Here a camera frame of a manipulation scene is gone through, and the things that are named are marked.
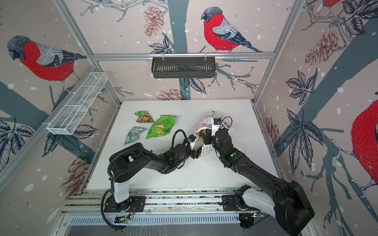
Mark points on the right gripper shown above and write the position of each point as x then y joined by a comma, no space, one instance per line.
208,139

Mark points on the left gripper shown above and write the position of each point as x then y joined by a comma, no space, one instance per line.
196,155

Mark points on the printed white paper bag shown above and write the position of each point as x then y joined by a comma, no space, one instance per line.
205,128

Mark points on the large green chip bag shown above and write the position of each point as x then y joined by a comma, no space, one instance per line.
162,126

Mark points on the green red snack pack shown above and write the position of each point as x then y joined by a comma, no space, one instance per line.
144,117

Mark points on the colourful candy snack bag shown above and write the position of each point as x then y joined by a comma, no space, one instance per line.
134,134

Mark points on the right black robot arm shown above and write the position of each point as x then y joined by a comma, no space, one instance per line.
290,205

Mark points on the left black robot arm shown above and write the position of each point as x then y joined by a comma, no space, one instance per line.
126,163

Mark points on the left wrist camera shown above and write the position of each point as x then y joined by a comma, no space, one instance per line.
192,140

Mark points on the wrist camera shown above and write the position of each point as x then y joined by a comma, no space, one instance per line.
216,122
192,140

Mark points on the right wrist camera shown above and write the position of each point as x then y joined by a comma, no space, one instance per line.
216,122

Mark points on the aluminium mounting rail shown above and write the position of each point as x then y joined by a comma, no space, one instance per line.
158,201

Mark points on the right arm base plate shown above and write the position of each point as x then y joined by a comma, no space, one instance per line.
235,203

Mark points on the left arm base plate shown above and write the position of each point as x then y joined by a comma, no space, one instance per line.
132,204

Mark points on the black hanging wall basket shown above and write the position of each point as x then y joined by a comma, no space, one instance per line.
183,67

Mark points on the white wire mesh basket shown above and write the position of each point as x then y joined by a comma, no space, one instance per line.
80,100

